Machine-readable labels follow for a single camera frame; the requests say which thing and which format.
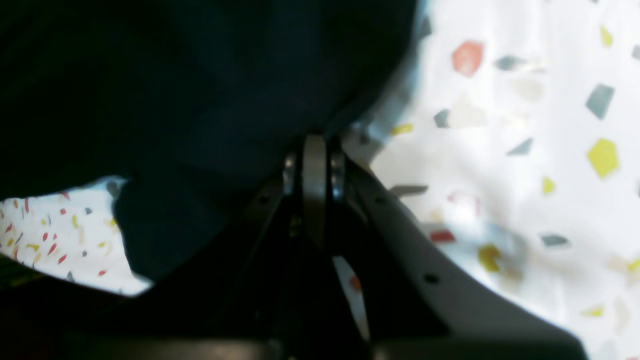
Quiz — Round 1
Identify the black t-shirt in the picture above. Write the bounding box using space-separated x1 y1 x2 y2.
1 0 419 296

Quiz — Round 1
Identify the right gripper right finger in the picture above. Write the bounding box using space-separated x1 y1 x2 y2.
326 139 587 360

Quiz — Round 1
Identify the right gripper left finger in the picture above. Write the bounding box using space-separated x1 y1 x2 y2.
65 144 306 360

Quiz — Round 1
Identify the terrazzo patterned tablecloth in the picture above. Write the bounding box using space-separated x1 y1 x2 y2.
1 0 639 360

